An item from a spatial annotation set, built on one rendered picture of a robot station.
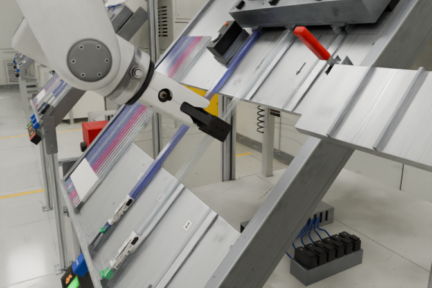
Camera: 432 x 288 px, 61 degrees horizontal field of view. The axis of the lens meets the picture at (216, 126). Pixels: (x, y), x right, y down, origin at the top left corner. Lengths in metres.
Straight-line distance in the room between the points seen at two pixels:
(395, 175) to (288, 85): 2.06
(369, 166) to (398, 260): 1.80
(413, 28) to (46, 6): 0.44
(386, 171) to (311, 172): 2.18
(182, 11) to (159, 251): 1.50
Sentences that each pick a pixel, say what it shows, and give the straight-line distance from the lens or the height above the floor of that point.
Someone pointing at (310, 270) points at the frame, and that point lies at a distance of 0.79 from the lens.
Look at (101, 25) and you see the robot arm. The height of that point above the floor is 1.11.
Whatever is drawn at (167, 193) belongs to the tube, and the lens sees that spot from 0.60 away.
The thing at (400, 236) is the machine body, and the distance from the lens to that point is 1.05.
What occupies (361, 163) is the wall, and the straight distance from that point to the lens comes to 2.75.
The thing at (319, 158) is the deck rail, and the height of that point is 0.95.
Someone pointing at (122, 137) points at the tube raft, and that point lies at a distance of 0.91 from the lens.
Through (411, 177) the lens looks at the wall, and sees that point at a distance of 2.54.
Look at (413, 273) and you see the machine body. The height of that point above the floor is 0.62.
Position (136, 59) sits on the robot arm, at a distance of 0.51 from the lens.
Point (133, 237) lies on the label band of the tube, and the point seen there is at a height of 0.79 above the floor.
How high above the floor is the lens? 1.10
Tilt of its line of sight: 14 degrees down
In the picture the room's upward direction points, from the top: straight up
